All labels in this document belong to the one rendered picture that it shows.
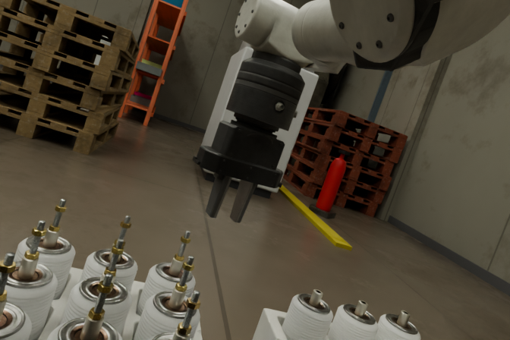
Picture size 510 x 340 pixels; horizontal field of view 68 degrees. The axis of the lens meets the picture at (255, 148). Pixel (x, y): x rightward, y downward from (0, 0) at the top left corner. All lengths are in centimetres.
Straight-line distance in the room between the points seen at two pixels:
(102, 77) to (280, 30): 231
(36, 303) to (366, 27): 59
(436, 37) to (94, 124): 262
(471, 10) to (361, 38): 6
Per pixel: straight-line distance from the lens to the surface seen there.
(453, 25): 27
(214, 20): 817
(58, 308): 77
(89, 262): 78
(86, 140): 277
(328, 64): 44
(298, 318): 88
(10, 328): 59
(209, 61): 805
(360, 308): 96
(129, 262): 79
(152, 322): 68
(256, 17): 47
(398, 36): 24
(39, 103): 284
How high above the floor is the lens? 59
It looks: 4 degrees down
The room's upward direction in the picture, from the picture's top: 19 degrees clockwise
